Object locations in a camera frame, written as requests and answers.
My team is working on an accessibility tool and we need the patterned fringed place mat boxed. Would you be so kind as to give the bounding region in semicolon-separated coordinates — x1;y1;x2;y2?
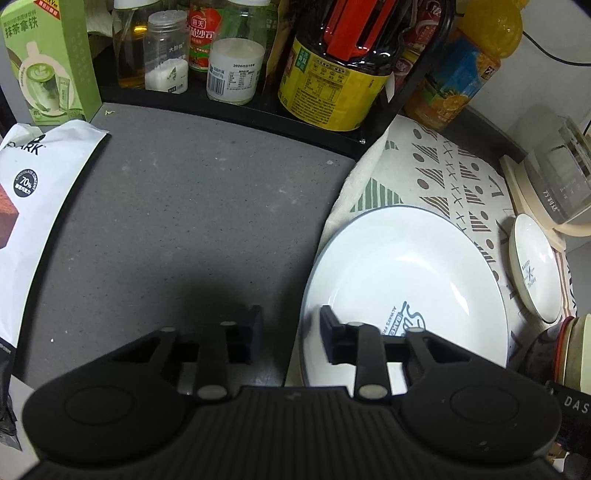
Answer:
318;115;591;398

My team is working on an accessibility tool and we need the orange juice bottle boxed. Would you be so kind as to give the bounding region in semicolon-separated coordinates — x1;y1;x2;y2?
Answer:
404;0;525;134

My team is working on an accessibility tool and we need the small white dish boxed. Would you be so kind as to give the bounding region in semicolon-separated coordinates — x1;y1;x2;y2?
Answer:
509;213;565;324

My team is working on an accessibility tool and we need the white snack pouch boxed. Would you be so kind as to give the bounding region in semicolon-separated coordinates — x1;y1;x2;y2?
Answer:
0;119;111;454

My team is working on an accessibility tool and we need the green drink-mix box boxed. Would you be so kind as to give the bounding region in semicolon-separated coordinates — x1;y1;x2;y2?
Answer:
0;0;103;126

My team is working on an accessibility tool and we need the white blue-rimmed deep plate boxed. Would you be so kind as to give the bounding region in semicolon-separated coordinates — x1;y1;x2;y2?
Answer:
299;206;509;398

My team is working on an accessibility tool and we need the large yellow-label oil bottle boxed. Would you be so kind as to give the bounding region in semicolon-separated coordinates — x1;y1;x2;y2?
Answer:
277;0;455;133

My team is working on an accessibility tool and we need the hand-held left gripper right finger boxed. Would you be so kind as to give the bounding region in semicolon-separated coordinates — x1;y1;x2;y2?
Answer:
320;305;468;400

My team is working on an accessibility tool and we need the red and black bowl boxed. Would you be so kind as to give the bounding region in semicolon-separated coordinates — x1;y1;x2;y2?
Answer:
521;316;578;394

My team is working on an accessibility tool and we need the red-label sauce bottle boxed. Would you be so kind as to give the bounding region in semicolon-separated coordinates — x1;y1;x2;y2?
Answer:
188;0;223;82

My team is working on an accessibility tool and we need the white labelled jar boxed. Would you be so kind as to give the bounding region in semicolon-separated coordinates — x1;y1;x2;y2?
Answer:
206;0;267;105

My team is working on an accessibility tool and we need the black metal rack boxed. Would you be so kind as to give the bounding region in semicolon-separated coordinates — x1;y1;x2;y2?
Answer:
90;41;455;155

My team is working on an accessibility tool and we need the pale green bowl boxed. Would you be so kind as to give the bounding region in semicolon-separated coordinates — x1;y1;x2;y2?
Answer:
564;315;591;394

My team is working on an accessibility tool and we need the cream kettle base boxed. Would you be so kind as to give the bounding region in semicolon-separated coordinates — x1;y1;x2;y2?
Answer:
500;154;568;251

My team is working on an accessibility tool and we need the white-top oil spray bottle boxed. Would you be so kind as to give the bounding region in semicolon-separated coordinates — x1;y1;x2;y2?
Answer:
113;0;154;90

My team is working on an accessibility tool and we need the black cable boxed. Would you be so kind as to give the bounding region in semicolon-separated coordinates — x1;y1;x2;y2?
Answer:
523;31;591;64

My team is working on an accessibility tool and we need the clear spice jar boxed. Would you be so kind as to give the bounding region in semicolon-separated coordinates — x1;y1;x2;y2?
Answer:
144;11;190;95

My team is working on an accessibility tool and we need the glass electric kettle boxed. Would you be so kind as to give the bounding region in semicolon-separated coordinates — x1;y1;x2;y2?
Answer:
522;115;591;230

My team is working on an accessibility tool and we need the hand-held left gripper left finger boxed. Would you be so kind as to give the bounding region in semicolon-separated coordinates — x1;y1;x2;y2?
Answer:
108;305;265;400

